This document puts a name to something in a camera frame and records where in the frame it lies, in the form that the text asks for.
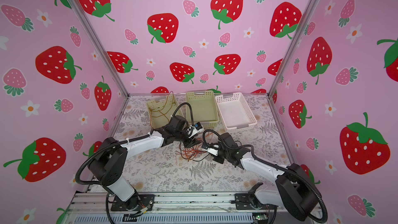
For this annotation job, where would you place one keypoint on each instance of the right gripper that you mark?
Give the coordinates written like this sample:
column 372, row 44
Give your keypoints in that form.
column 217, row 159

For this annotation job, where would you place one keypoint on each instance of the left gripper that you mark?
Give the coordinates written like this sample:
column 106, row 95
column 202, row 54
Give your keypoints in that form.
column 190, row 142

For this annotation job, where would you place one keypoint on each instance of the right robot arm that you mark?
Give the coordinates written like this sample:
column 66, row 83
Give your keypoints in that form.
column 296, row 192

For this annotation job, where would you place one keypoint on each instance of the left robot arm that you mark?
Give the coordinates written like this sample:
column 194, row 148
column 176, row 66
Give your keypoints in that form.
column 105, row 167

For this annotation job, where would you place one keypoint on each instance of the left green basket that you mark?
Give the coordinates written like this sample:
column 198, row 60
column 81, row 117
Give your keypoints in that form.
column 161, row 110

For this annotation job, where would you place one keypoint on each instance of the green basket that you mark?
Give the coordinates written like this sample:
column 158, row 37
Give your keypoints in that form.
column 161, row 110
column 204, row 108

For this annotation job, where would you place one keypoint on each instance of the middle green basket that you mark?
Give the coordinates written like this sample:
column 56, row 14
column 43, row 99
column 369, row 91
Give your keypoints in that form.
column 204, row 108

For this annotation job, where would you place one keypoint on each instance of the white perforated basket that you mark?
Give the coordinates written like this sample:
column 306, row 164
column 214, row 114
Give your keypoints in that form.
column 235, row 112

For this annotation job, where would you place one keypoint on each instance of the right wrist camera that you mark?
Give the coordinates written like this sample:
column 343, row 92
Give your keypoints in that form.
column 213, row 150

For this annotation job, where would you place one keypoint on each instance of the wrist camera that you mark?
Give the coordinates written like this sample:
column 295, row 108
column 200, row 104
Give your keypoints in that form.
column 213, row 150
column 195, row 129

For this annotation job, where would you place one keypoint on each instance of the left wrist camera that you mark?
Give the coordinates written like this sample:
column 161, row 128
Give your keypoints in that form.
column 195, row 129

